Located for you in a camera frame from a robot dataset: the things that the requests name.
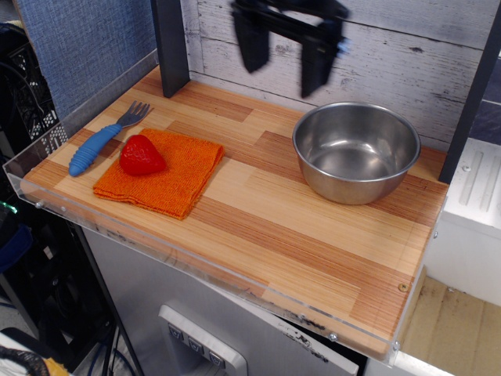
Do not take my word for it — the stainless steel pot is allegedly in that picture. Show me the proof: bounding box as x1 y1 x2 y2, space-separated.
292 102 421 204

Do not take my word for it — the clear acrylic guard rail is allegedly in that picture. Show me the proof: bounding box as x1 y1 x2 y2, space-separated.
2 124 427 367

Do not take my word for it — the silver toy fridge cabinet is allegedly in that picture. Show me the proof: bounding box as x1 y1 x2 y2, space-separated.
80 229 366 375

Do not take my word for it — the blue handled fork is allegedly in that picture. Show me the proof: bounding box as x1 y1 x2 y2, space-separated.
68 101 150 177

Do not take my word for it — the orange folded cloth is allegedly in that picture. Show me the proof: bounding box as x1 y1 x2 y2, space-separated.
93 128 225 219

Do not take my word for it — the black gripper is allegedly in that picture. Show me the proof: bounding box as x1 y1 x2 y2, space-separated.
231 1 350 98

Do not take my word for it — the red toy strawberry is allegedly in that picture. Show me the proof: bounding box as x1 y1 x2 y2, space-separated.
119 135 166 175

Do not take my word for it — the white toy sink unit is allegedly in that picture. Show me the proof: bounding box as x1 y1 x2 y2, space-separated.
424 139 500 306

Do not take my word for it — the dark grey left post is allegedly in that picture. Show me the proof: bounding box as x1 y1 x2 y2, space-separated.
150 0 190 98

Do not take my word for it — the dark grey right post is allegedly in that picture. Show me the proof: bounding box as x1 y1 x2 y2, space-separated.
438 4 500 184

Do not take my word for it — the dark grey post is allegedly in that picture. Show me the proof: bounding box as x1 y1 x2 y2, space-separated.
150 0 190 98
438 4 500 184

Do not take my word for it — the grey dispenser panel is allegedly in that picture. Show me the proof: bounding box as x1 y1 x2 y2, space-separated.
158 305 247 375

